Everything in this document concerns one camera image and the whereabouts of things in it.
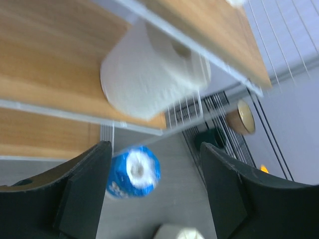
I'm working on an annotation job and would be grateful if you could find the tan ceramic bowl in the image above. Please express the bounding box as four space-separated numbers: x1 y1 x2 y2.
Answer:
225 100 256 135

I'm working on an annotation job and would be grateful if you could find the plain white paper roll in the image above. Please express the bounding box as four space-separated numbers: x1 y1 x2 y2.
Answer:
100 20 211 120

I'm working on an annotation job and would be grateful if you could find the blue paper roll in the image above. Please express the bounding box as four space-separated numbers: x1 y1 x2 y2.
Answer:
106 145 161 199

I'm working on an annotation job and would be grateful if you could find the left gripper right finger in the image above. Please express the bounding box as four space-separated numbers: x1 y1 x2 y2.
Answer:
200 143 319 239

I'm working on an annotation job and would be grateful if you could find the dark green mug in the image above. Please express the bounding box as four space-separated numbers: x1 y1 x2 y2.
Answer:
194 127 226 151

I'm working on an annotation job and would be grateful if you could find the black wire dish rack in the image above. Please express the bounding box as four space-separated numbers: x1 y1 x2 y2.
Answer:
177 86 294 181

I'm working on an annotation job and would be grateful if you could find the beige wrapped paper roll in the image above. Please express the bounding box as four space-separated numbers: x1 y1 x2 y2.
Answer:
153 224 204 239

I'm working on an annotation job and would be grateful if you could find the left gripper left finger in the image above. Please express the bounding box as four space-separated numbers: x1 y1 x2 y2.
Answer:
0 141 112 239

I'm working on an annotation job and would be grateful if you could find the orange bowl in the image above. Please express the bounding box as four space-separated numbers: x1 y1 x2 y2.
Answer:
260 165 269 173

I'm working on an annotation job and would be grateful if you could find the white wire three-tier shelf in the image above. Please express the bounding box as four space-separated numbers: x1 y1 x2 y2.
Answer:
0 0 270 158

